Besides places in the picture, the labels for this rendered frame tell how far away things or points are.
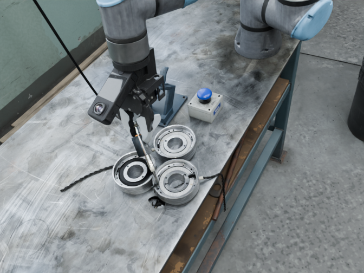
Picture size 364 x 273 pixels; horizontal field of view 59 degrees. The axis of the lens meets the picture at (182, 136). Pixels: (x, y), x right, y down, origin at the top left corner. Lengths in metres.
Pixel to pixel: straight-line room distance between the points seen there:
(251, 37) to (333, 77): 1.32
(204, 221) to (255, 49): 0.55
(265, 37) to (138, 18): 0.56
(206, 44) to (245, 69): 0.19
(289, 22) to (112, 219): 0.65
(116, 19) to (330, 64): 1.97
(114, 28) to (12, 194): 0.52
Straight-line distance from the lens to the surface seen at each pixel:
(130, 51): 0.59
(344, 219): 1.68
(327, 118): 2.03
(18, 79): 2.45
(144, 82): 0.67
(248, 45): 1.06
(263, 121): 1.22
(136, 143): 0.72
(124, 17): 0.57
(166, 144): 0.80
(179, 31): 1.24
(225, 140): 0.83
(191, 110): 0.87
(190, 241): 0.97
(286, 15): 0.91
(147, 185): 0.74
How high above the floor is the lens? 1.44
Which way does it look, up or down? 49 degrees down
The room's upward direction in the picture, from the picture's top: 11 degrees counter-clockwise
